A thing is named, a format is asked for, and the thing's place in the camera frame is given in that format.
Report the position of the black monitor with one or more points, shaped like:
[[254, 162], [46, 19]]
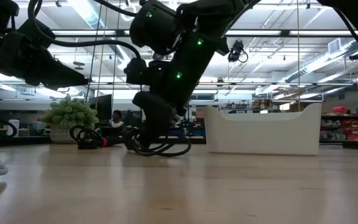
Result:
[[102, 107]]

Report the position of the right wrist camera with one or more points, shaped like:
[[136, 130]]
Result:
[[137, 71]]

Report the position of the shelf with red bins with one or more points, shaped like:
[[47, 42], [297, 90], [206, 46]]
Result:
[[353, 127]]

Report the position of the person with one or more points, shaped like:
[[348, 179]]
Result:
[[117, 116]]

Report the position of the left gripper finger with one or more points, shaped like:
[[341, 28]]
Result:
[[57, 81], [64, 69]]

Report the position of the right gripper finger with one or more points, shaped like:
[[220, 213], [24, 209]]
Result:
[[158, 135], [147, 140]]

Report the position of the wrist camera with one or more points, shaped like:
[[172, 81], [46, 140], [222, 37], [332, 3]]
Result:
[[36, 32], [137, 71]]

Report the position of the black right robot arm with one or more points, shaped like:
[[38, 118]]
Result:
[[197, 56]]

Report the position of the black hanging camera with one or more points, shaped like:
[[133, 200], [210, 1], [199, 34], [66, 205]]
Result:
[[235, 51]]

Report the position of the white container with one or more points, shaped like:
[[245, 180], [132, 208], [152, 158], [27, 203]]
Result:
[[13, 127]]

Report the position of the green potted plant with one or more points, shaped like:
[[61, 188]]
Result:
[[70, 115]]

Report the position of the white plastic bin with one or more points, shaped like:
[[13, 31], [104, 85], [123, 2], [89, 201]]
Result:
[[259, 133]]

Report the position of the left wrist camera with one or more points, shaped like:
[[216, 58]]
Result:
[[36, 32]]

